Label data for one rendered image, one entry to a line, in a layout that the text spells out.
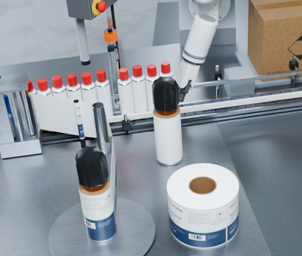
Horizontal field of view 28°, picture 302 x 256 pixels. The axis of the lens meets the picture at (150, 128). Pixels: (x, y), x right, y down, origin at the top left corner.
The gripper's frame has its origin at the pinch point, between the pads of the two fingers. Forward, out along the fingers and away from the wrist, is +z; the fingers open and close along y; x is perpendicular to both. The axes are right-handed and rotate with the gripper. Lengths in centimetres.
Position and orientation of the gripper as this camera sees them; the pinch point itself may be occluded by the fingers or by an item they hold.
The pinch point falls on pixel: (180, 95)
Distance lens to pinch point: 226.1
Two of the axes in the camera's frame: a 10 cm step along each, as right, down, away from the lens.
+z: -2.7, 8.2, 5.1
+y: 1.3, 5.5, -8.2
